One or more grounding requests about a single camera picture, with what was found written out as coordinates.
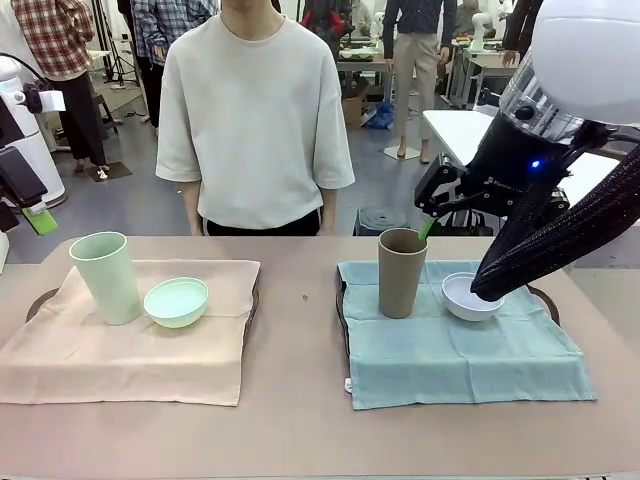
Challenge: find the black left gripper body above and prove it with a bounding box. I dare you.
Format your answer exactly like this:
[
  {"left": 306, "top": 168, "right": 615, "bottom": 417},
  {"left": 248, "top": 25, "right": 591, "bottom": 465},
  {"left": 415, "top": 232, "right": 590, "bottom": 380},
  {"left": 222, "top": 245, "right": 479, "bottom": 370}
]
[{"left": 0, "top": 92, "right": 26, "bottom": 151}]

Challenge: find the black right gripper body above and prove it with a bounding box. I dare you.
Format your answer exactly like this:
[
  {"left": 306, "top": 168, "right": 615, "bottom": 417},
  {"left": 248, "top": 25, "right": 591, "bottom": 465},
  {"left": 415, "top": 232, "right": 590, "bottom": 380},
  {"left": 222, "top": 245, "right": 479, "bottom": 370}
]
[{"left": 457, "top": 115, "right": 574, "bottom": 220}]

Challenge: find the brown tall cup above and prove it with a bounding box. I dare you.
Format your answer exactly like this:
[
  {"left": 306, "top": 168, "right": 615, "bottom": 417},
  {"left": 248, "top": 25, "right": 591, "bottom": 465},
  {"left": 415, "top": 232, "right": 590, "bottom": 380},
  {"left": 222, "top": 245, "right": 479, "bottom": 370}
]
[{"left": 377, "top": 227, "right": 429, "bottom": 320}]

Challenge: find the pale blue bowl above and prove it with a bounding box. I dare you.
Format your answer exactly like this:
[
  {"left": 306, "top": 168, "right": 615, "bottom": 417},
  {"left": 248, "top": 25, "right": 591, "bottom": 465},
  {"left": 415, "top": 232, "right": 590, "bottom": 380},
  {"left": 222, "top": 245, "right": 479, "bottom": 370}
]
[{"left": 441, "top": 272, "right": 505, "bottom": 322}]

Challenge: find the light green tall cup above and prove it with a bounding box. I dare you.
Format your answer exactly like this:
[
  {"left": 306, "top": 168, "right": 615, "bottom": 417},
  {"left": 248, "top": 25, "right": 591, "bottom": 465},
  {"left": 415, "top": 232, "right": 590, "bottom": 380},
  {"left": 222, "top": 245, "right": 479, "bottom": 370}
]
[{"left": 68, "top": 231, "right": 144, "bottom": 327}]

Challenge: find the teal cloth mat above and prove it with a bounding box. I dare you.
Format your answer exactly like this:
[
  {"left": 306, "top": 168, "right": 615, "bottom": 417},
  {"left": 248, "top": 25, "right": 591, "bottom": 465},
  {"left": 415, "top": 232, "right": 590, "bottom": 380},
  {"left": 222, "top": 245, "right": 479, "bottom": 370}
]
[{"left": 337, "top": 258, "right": 599, "bottom": 411}]

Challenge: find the pink cloth mat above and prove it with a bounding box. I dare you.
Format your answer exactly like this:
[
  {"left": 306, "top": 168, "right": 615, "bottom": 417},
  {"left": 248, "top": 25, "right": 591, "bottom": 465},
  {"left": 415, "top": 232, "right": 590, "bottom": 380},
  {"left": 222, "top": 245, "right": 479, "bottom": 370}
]
[{"left": 0, "top": 258, "right": 262, "bottom": 407}]

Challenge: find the light green bowl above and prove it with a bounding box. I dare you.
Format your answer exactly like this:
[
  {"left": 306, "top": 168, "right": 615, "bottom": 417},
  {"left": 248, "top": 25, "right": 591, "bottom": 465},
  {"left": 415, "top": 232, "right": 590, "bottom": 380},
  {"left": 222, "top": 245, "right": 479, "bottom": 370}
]
[{"left": 143, "top": 277, "right": 210, "bottom": 330}]

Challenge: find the person's left forearm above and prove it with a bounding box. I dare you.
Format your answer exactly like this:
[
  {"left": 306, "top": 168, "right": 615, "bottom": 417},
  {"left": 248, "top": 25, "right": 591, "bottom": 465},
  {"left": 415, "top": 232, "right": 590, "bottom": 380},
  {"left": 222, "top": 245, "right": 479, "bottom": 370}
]
[{"left": 319, "top": 185, "right": 339, "bottom": 235}]

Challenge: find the person's right forearm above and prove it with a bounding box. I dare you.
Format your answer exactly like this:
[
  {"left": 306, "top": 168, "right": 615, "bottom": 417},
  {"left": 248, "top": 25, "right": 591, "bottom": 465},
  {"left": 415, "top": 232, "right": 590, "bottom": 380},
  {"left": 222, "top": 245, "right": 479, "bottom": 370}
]
[{"left": 180, "top": 180, "right": 202, "bottom": 236}]

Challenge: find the dark brown serving tray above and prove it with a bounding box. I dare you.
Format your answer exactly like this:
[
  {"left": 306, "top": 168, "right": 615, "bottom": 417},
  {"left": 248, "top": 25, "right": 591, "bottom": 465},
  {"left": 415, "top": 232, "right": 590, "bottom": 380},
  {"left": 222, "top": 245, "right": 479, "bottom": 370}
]
[
  {"left": 24, "top": 277, "right": 262, "bottom": 329},
  {"left": 335, "top": 272, "right": 560, "bottom": 362}
]

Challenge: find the black bag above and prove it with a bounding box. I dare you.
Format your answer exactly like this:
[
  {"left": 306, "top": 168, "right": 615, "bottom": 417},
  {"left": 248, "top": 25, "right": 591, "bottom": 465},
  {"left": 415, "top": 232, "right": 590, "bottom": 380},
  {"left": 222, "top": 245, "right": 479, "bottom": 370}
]
[{"left": 433, "top": 208, "right": 502, "bottom": 237}]

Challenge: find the white background table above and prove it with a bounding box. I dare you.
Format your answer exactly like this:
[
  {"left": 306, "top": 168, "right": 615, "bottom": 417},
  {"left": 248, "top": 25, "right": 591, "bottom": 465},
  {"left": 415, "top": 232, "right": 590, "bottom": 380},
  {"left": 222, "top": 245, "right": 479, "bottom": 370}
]
[{"left": 422, "top": 109, "right": 640, "bottom": 274}]

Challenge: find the blue grey round bin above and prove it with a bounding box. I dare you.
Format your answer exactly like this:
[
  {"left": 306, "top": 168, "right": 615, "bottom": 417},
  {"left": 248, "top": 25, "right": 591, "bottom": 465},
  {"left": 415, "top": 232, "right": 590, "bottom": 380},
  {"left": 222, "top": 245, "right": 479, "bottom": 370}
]
[{"left": 353, "top": 204, "right": 412, "bottom": 237}]

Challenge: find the blue plastic bag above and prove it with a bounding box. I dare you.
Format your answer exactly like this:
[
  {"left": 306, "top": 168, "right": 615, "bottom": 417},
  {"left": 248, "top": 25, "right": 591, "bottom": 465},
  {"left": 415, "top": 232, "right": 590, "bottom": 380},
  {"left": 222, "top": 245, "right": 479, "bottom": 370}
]
[{"left": 362, "top": 99, "right": 399, "bottom": 130}]

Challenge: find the person in red plaid shirt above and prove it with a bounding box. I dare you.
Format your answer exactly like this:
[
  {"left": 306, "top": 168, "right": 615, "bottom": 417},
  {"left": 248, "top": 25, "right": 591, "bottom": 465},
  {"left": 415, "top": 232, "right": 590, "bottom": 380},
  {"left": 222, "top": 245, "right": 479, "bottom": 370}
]
[{"left": 12, "top": 0, "right": 109, "bottom": 174}]

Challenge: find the figure in beige trousers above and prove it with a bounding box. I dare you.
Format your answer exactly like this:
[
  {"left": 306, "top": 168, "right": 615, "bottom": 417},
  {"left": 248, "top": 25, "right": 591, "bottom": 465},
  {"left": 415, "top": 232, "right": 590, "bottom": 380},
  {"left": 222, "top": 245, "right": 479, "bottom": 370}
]
[{"left": 382, "top": 0, "right": 459, "bottom": 165}]

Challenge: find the cardboard box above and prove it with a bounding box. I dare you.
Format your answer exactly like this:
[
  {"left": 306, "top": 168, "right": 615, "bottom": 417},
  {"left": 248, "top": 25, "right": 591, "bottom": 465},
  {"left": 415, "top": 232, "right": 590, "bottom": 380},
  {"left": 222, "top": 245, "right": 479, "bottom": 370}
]
[{"left": 342, "top": 82, "right": 371, "bottom": 132}]

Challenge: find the person in black coat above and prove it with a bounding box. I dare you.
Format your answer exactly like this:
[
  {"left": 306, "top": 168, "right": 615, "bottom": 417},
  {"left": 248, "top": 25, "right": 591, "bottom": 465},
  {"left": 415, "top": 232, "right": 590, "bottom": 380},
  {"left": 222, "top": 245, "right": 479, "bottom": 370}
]
[{"left": 502, "top": 0, "right": 545, "bottom": 70}]

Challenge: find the person in blue plaid shirt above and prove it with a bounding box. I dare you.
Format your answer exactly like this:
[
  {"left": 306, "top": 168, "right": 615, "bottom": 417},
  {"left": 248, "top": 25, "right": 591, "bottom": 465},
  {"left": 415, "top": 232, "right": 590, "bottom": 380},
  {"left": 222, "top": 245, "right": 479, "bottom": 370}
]
[{"left": 130, "top": 0, "right": 220, "bottom": 137}]

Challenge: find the person with red scarf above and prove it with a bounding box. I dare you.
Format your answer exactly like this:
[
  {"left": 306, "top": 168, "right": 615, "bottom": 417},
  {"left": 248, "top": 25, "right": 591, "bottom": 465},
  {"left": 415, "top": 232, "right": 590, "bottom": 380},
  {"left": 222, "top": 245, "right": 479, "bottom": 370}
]
[{"left": 299, "top": 0, "right": 357, "bottom": 56}]

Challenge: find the person in cream sweater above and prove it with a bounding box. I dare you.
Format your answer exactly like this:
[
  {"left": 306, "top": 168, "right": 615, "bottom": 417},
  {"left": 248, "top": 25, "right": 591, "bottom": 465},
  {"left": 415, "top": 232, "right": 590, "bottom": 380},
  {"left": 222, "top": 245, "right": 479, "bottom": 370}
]
[{"left": 155, "top": 0, "right": 356, "bottom": 237}]

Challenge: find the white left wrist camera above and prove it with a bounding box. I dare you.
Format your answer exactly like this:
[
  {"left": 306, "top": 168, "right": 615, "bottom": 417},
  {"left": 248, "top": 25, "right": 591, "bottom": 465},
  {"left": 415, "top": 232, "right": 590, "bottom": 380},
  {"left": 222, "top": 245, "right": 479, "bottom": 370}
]
[{"left": 23, "top": 84, "right": 67, "bottom": 116}]

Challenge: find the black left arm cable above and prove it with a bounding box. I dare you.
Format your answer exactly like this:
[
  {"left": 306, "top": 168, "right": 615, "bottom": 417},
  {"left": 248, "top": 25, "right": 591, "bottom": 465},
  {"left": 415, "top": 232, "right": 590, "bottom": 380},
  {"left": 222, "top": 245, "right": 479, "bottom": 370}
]
[{"left": 0, "top": 51, "right": 47, "bottom": 84}]

